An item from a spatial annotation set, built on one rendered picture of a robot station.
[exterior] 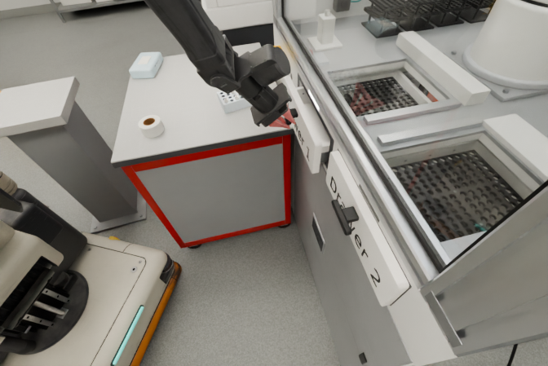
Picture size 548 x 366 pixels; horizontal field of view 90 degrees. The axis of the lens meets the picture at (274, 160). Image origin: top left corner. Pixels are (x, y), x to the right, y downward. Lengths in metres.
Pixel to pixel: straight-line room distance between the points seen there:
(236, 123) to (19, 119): 0.80
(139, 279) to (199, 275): 0.33
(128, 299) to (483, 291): 1.13
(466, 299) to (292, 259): 1.14
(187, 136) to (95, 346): 0.78
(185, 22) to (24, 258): 0.64
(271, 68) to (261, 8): 0.92
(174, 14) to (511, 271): 0.47
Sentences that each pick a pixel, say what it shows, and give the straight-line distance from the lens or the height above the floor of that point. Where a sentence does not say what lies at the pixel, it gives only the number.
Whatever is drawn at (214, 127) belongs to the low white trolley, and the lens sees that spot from 0.93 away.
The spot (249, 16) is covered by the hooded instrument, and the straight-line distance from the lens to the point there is 1.44.
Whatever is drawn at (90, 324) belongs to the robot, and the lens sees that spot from 1.31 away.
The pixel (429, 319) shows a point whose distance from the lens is 0.48.
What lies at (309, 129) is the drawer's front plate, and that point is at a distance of 0.65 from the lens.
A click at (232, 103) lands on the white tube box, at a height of 0.80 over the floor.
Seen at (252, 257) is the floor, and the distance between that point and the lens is 1.47.
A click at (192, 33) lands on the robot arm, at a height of 1.19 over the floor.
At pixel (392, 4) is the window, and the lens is 0.42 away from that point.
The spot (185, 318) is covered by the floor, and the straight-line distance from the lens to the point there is 1.46.
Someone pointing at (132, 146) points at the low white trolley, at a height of 0.76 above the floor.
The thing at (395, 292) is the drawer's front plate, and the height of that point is 0.91.
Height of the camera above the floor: 1.36
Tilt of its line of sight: 49 degrees down
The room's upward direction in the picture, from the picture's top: 4 degrees counter-clockwise
